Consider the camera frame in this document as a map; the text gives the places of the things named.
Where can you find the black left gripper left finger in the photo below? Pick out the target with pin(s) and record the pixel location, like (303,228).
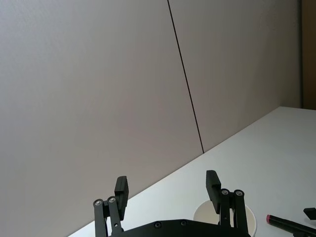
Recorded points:
(121,197)

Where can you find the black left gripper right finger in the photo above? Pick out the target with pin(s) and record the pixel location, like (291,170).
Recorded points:
(212,191)

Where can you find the white paper cup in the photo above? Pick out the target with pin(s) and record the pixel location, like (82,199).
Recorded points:
(202,215)

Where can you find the black marker with pink end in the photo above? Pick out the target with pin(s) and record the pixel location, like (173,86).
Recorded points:
(286,223)

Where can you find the small black angular piece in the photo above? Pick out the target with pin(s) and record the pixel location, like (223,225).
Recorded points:
(310,213)

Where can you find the brown wooden panel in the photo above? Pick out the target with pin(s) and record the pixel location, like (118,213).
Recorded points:
(309,54)

